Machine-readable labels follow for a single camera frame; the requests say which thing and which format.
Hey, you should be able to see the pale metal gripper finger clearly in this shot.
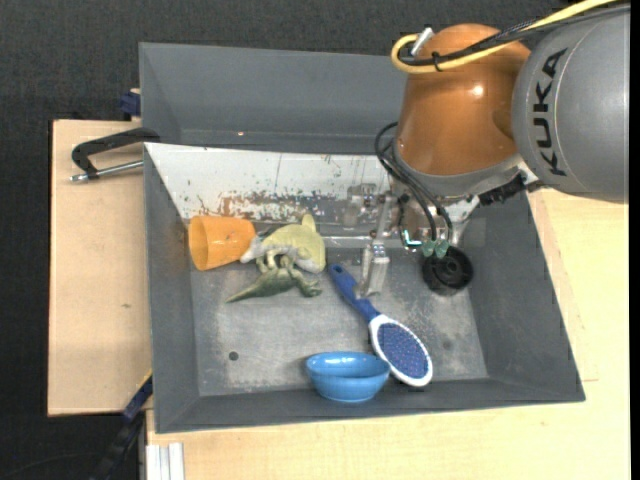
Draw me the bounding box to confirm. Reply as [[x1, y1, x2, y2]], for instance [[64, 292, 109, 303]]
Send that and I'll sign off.
[[370, 245, 390, 298], [359, 246, 376, 293]]

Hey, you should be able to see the black round cap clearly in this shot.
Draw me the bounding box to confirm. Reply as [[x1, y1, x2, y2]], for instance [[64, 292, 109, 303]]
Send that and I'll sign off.
[[421, 245, 475, 297]]

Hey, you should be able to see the pale green plush toy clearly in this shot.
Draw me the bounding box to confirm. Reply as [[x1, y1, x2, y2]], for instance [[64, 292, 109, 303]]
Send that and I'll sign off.
[[239, 213, 328, 275]]

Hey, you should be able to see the blue and white hairbrush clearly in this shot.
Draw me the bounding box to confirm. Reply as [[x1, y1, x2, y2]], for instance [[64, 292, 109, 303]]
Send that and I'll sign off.
[[327, 262, 435, 388]]

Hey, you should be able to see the green toy dinosaur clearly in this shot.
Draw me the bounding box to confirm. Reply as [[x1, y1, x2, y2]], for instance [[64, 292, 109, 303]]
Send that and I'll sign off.
[[224, 262, 324, 305]]

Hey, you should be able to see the grey metal bin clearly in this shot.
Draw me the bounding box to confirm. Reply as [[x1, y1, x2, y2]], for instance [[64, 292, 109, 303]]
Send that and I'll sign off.
[[137, 41, 587, 435]]

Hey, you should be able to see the blue bowl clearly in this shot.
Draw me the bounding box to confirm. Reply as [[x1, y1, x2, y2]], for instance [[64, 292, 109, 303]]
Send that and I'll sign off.
[[305, 351, 392, 404]]

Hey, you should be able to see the orange plastic cup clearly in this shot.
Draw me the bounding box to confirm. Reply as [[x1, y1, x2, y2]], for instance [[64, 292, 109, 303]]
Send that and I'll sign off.
[[187, 215, 258, 272]]

